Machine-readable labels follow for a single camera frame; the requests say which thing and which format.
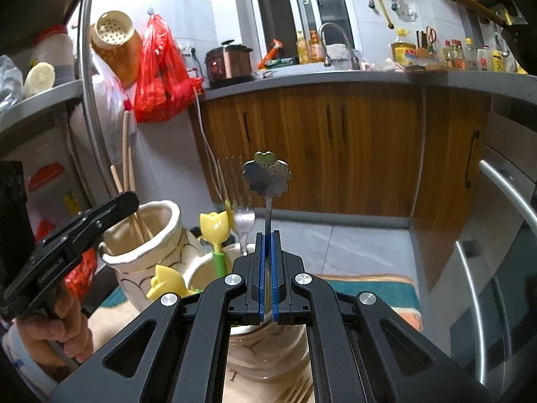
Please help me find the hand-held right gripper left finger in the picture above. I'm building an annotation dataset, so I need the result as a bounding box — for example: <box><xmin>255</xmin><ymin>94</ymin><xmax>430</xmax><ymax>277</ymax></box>
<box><xmin>47</xmin><ymin>231</ymin><xmax>266</xmax><ymax>403</ymax></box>

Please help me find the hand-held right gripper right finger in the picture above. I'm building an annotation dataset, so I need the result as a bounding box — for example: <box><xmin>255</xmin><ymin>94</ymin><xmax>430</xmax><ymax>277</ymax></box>
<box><xmin>271</xmin><ymin>229</ymin><xmax>491</xmax><ymax>403</ymax></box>

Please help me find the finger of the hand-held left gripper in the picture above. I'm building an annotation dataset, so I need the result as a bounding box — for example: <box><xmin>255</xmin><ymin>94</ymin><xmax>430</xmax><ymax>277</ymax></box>
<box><xmin>35</xmin><ymin>191</ymin><xmax>141</xmax><ymax>262</ymax></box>

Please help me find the wooden chopstick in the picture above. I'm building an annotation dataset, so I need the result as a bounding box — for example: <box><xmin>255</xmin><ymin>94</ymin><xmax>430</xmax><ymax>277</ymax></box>
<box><xmin>128</xmin><ymin>147</ymin><xmax>140</xmax><ymax>196</ymax></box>
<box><xmin>110</xmin><ymin>166</ymin><xmax>127</xmax><ymax>196</ymax></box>
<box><xmin>123</xmin><ymin>110</ymin><xmax>145</xmax><ymax>236</ymax></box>

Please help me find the metal fork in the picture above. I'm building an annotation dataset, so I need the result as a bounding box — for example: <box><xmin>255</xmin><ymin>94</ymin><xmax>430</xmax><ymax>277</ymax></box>
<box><xmin>216</xmin><ymin>156</ymin><xmax>257</xmax><ymax>258</ymax></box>

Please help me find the green utensil with yellow tulip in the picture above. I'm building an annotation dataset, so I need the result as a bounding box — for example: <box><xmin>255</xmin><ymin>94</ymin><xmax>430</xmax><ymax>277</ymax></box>
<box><xmin>199</xmin><ymin>211</ymin><xmax>231</xmax><ymax>280</ymax></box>
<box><xmin>147</xmin><ymin>264</ymin><xmax>202</xmax><ymax>301</ymax></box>

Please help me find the cream holder with gold pattern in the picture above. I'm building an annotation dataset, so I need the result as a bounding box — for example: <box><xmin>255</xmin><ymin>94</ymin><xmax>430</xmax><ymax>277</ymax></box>
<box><xmin>99</xmin><ymin>200</ymin><xmax>210</xmax><ymax>317</ymax></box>

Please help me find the white ceramic utensil holder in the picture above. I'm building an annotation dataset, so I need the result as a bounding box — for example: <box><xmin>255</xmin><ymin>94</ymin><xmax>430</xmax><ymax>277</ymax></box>
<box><xmin>183</xmin><ymin>241</ymin><xmax>312</xmax><ymax>380</ymax></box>

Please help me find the flower-shaped metal spoon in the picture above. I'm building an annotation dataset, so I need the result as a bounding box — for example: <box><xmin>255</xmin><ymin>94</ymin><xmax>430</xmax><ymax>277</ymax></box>
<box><xmin>242</xmin><ymin>150</ymin><xmax>293</xmax><ymax>324</ymax></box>

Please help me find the person's left hand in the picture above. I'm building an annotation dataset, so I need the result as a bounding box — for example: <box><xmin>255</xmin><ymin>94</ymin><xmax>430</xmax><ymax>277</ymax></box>
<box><xmin>12</xmin><ymin>281</ymin><xmax>95</xmax><ymax>371</ymax></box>

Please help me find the box with red lid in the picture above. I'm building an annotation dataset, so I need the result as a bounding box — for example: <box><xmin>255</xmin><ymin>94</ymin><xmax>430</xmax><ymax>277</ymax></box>
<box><xmin>29</xmin><ymin>164</ymin><xmax>66</xmax><ymax>196</ymax></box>

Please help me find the white blue patterned bowl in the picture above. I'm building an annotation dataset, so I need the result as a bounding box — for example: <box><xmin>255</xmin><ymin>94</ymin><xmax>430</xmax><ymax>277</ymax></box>
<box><xmin>0</xmin><ymin>323</ymin><xmax>57</xmax><ymax>399</ymax></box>

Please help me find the teal and orange floor mat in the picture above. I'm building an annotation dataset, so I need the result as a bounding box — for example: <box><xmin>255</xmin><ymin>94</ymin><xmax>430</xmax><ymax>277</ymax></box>
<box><xmin>90</xmin><ymin>275</ymin><xmax>422</xmax><ymax>403</ymax></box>

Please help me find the white plastic bag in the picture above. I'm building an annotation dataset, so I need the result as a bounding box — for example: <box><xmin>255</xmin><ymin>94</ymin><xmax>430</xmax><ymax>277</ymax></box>
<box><xmin>90</xmin><ymin>52</ymin><xmax>139</xmax><ymax>165</ymax></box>

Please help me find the wooden kitchen cabinet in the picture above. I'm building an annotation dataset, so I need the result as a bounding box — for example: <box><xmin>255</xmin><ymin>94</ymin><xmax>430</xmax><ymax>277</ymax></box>
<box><xmin>189</xmin><ymin>80</ymin><xmax>492</xmax><ymax>295</ymax></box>

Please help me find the white steamed bun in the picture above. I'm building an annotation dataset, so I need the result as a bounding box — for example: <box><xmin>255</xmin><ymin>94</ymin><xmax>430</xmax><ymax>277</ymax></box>
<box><xmin>23</xmin><ymin>62</ymin><xmax>56</xmax><ymax>98</ymax></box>

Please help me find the red plastic bag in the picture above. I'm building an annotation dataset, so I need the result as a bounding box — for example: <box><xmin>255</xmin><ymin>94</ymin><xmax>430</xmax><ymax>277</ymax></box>
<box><xmin>133</xmin><ymin>14</ymin><xmax>205</xmax><ymax>124</ymax></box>

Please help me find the clear plastic bag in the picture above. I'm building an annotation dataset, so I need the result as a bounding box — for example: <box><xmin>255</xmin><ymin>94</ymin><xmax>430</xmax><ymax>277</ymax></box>
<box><xmin>0</xmin><ymin>54</ymin><xmax>25</xmax><ymax>113</ymax></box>

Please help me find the grey storage shelf unit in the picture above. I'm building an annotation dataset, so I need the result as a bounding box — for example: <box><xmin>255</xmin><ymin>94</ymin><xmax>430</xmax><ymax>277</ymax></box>
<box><xmin>0</xmin><ymin>0</ymin><xmax>127</xmax><ymax>236</ymax></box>

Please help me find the white jar with red lid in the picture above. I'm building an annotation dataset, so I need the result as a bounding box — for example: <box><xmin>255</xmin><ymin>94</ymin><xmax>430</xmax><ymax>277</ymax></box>
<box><xmin>31</xmin><ymin>25</ymin><xmax>77</xmax><ymax>87</ymax></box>

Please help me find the orange perforated utensil drainer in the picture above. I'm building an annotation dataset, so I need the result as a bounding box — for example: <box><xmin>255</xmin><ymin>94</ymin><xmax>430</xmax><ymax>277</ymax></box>
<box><xmin>90</xmin><ymin>10</ymin><xmax>144</xmax><ymax>90</ymax></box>

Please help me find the copper electric pressure cooker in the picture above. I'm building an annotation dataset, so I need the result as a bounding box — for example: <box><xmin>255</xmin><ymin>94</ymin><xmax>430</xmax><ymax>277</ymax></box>
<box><xmin>205</xmin><ymin>40</ymin><xmax>255</xmax><ymax>90</ymax></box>

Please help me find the orange spray bottle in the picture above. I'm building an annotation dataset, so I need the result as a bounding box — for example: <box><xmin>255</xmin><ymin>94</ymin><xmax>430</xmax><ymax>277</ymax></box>
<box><xmin>257</xmin><ymin>39</ymin><xmax>286</xmax><ymax>70</ymax></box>

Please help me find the stainless steel appliance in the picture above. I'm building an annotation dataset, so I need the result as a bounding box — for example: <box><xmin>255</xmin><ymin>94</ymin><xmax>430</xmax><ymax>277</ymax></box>
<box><xmin>449</xmin><ymin>92</ymin><xmax>537</xmax><ymax>387</ymax></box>

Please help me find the yellow liquid bottle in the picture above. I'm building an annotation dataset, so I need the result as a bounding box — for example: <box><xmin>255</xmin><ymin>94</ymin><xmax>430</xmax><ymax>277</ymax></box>
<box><xmin>295</xmin><ymin>31</ymin><xmax>309</xmax><ymax>64</ymax></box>

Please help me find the white cloth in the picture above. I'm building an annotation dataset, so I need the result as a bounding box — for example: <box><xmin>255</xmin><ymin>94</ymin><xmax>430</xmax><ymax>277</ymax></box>
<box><xmin>326</xmin><ymin>43</ymin><xmax>351</xmax><ymax>70</ymax></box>

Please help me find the amber liquid bottle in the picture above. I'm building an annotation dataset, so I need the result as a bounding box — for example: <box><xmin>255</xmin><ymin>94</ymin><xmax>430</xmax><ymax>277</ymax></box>
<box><xmin>309</xmin><ymin>30</ymin><xmax>326</xmax><ymax>63</ymax></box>

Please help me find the metal kitchen faucet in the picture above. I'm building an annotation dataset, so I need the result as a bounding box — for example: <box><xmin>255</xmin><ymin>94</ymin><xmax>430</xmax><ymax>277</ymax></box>
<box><xmin>318</xmin><ymin>22</ymin><xmax>362</xmax><ymax>70</ymax></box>

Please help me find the yellow cooking oil bottle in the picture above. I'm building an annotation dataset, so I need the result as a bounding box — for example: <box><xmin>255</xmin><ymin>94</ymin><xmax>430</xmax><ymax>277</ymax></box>
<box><xmin>390</xmin><ymin>29</ymin><xmax>419</xmax><ymax>66</ymax></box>

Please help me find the knife and scissors holder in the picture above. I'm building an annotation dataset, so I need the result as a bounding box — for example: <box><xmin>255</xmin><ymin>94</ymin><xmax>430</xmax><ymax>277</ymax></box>
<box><xmin>415</xmin><ymin>25</ymin><xmax>440</xmax><ymax>62</ymax></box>

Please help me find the row of condiment bottles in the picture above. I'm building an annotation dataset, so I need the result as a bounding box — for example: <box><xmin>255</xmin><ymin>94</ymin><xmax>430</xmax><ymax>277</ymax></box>
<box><xmin>442</xmin><ymin>38</ymin><xmax>518</xmax><ymax>73</ymax></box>

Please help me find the white power cable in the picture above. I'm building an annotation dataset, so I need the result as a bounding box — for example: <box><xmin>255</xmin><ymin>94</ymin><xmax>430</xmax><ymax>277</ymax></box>
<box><xmin>192</xmin><ymin>88</ymin><xmax>230</xmax><ymax>203</ymax></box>

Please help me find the yellow hose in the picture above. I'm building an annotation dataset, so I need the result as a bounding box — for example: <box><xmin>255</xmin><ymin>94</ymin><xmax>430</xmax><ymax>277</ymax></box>
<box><xmin>371</xmin><ymin>0</ymin><xmax>395</xmax><ymax>29</ymax></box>

